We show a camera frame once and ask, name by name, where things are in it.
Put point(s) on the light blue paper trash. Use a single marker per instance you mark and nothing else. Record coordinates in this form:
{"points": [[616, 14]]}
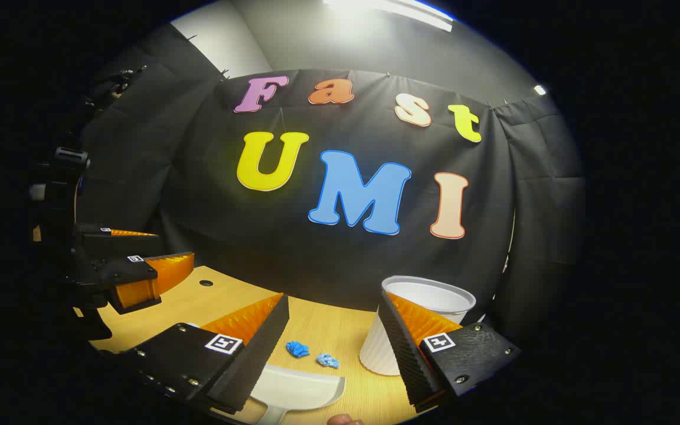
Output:
{"points": [[327, 360]]}

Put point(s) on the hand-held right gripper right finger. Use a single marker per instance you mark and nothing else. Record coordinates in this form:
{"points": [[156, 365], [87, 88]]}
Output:
{"points": [[411, 366]]}

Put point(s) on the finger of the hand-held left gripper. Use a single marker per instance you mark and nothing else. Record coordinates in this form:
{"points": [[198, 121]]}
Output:
{"points": [[133, 271], [98, 242]]}

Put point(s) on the wooden desktop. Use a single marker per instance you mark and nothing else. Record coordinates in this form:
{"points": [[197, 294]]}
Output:
{"points": [[328, 327]]}

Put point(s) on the grey plastic dustpan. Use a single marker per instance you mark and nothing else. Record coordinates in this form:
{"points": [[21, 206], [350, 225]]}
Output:
{"points": [[298, 389]]}

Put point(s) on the long ceiling light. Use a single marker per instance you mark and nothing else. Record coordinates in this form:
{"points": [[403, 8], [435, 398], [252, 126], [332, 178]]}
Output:
{"points": [[387, 9]]}

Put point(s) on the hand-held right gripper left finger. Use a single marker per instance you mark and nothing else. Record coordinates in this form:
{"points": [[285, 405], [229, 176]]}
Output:
{"points": [[257, 354]]}

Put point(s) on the white ribbed garbage bin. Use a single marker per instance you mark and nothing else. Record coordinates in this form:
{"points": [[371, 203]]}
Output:
{"points": [[434, 295]]}

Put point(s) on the small ceiling light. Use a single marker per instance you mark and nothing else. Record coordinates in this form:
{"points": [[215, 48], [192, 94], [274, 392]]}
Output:
{"points": [[539, 90]]}

